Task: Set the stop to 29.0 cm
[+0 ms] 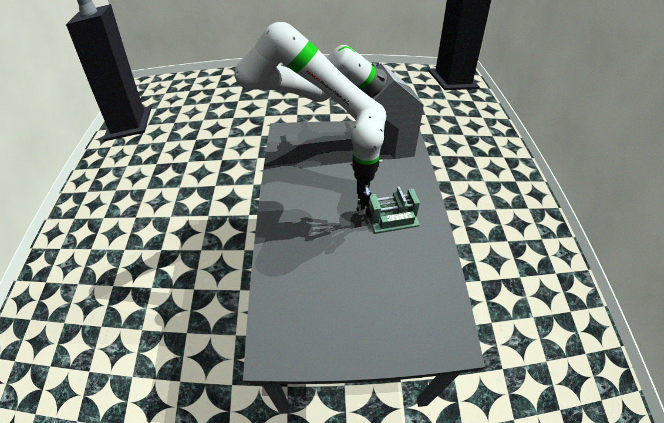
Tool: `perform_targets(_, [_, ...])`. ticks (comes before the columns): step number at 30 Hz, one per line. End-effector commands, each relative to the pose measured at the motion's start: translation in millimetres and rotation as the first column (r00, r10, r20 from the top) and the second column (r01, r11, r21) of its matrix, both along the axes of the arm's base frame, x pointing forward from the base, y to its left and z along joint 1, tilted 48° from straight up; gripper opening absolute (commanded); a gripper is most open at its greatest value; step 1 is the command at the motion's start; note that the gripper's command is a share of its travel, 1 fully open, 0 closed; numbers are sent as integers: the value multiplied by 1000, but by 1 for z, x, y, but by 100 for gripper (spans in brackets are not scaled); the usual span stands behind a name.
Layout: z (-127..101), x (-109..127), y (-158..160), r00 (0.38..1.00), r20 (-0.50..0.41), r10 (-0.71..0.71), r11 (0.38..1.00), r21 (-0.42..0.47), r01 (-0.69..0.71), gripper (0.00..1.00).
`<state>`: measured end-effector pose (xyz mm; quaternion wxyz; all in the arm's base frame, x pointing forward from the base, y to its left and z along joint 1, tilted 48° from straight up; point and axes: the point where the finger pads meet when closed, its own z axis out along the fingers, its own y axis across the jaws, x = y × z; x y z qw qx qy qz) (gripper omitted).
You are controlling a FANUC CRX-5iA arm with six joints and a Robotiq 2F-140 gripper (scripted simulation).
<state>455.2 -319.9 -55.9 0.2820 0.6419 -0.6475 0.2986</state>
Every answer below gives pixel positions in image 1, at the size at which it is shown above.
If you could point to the green bench vise with handwheel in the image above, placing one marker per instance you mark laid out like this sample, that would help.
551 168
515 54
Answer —
394 215

